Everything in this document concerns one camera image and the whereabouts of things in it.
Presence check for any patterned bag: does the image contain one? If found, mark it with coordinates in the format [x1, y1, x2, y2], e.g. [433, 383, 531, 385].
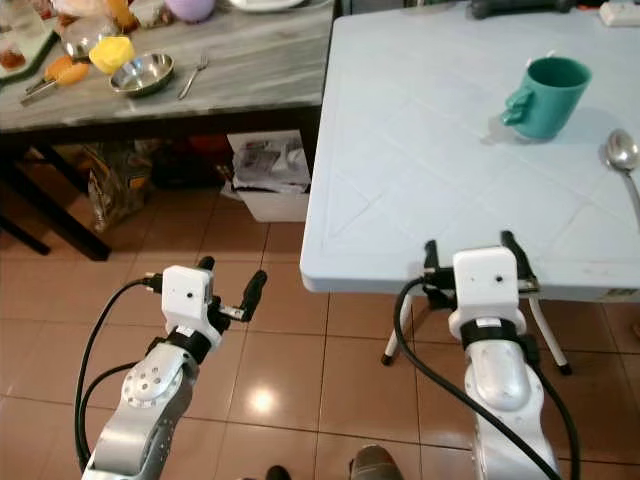
[82, 142, 153, 233]

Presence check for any teal ceramic mug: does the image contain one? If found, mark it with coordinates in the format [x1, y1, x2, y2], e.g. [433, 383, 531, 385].
[502, 56, 593, 141]

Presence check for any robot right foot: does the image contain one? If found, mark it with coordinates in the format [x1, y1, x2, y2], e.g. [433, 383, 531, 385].
[350, 445, 406, 480]

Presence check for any steel fork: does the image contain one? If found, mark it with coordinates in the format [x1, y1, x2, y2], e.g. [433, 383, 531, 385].
[178, 55, 211, 101]

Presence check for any green tray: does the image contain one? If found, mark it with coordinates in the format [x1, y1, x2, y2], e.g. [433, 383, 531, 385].
[0, 25, 58, 81]

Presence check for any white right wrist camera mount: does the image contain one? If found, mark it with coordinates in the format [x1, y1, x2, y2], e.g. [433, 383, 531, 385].
[450, 246, 521, 341]

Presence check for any white plate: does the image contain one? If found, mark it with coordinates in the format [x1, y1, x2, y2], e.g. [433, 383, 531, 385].
[228, 0, 309, 12]

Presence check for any orange handled utensil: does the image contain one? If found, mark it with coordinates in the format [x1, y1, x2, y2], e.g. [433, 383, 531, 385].
[24, 55, 73, 96]
[22, 63, 91, 105]

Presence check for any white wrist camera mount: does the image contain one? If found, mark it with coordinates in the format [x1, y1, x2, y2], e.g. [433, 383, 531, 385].
[162, 266, 217, 346]
[450, 246, 521, 341]

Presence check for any clear glass container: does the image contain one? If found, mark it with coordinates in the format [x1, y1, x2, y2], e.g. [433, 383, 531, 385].
[60, 14, 118, 59]

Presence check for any purple bowl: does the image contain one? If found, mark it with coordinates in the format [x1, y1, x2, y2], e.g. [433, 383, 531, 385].
[165, 0, 217, 23]

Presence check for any black dumbbell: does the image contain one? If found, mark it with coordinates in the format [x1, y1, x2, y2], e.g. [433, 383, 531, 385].
[468, 0, 576, 20]

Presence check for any small steel bowl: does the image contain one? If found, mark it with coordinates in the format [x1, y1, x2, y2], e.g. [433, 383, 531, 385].
[109, 53, 175, 98]

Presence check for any grey marble top table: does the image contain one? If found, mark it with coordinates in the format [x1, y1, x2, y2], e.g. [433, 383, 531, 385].
[0, 0, 336, 256]

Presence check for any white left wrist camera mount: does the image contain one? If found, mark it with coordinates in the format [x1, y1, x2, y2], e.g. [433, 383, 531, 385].
[162, 266, 217, 346]

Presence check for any white plastic bin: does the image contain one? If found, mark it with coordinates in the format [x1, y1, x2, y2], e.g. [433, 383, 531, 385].
[228, 130, 311, 223]

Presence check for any white power strip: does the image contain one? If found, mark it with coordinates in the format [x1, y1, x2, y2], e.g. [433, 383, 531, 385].
[598, 2, 640, 28]

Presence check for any steel spoon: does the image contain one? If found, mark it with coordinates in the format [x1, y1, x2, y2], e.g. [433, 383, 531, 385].
[604, 128, 640, 226]

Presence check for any white plastic folding table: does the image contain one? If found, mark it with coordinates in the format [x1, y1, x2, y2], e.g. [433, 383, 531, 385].
[300, 0, 640, 376]

